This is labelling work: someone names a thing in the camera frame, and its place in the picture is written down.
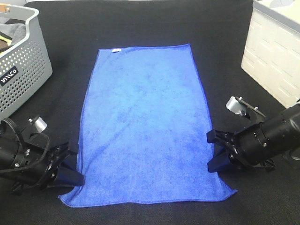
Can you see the grey cloth in basket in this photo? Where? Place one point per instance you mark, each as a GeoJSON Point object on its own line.
{"type": "Point", "coordinates": [14, 33]}

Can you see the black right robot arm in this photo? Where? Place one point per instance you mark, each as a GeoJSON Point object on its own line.
{"type": "Point", "coordinates": [286, 141]}

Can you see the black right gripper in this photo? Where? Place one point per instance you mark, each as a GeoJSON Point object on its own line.
{"type": "Point", "coordinates": [253, 144]}

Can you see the grey perforated plastic basket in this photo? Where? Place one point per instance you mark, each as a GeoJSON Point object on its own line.
{"type": "Point", "coordinates": [24, 67]}

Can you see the blue microfiber towel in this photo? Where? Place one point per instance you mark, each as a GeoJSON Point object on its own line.
{"type": "Point", "coordinates": [143, 131]}

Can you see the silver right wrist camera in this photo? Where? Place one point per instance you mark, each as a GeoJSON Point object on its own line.
{"type": "Point", "coordinates": [236, 107]}

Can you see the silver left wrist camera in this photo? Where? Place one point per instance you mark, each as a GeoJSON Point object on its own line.
{"type": "Point", "coordinates": [38, 125]}

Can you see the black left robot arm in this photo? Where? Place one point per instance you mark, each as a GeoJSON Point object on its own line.
{"type": "Point", "coordinates": [13, 147]}

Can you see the white plastic storage crate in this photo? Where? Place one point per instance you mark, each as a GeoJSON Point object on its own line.
{"type": "Point", "coordinates": [272, 50]}

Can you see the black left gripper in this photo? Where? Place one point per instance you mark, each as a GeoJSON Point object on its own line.
{"type": "Point", "coordinates": [45, 167]}

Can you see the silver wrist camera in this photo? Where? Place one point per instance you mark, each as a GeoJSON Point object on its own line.
{"type": "Point", "coordinates": [38, 125]}
{"type": "Point", "coordinates": [236, 107]}

